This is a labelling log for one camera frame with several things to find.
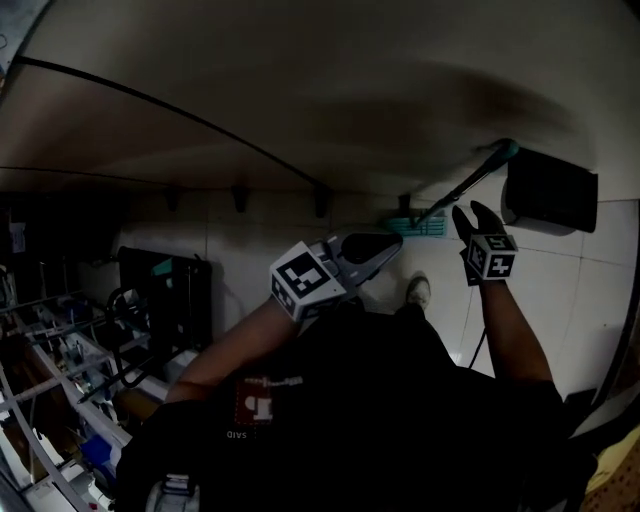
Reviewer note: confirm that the black tube frame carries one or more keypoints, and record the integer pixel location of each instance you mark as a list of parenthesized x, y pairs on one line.
[(111, 320)]

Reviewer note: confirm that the white metal shelf rack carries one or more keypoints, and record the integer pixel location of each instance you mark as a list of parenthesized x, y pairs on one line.
[(55, 380)]

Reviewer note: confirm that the white paper label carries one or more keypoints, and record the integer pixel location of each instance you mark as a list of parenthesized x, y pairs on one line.
[(18, 237)]

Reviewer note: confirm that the black partition foot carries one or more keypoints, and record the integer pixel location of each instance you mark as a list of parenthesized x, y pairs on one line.
[(239, 198), (404, 204), (324, 202), (172, 200)]

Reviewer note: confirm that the person's left forearm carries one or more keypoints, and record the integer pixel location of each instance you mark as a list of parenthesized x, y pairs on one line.
[(235, 350)]

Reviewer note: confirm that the yellow perforated board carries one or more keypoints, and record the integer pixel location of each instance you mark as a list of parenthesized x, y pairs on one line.
[(617, 480)]

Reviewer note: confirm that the person's right shoe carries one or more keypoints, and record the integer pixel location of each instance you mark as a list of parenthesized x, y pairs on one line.
[(418, 290)]

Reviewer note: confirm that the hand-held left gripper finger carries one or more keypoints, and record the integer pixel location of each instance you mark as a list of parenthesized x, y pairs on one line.
[(375, 265), (370, 233)]

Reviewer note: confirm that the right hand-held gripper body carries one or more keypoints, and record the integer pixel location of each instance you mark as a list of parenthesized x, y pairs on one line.
[(492, 257)]

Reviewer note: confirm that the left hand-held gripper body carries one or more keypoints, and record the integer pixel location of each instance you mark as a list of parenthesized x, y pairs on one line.
[(305, 280)]

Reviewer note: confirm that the person's black shirt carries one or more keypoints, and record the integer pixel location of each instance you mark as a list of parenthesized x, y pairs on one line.
[(375, 425)]

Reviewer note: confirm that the person's right forearm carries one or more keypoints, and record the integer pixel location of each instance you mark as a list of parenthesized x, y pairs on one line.
[(515, 335)]

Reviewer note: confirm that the blue plastic box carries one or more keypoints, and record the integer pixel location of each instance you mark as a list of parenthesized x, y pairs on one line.
[(100, 457)]

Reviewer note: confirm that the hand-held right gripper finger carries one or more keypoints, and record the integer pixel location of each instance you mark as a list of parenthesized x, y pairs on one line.
[(462, 225), (490, 222)]

